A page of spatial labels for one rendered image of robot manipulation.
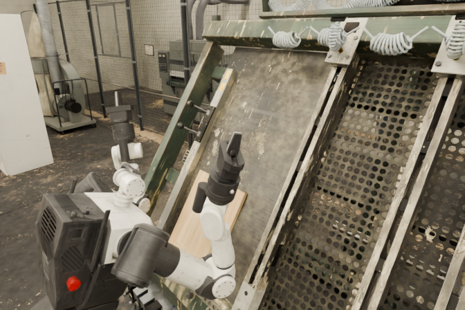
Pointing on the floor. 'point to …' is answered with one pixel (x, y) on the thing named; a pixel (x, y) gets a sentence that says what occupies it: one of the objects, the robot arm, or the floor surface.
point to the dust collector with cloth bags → (57, 85)
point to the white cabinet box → (19, 104)
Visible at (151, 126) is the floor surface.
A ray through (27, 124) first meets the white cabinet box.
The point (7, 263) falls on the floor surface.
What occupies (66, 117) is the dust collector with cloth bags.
